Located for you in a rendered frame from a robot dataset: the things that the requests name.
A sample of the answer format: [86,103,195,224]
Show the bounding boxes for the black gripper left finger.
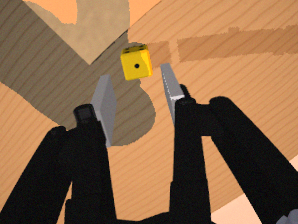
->
[0,74,117,224]

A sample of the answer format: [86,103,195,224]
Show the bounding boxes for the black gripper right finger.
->
[160,63,298,224]

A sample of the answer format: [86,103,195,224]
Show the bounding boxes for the yellow die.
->
[121,45,153,81]

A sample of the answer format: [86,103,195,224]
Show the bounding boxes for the tan flat mat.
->
[23,0,160,65]

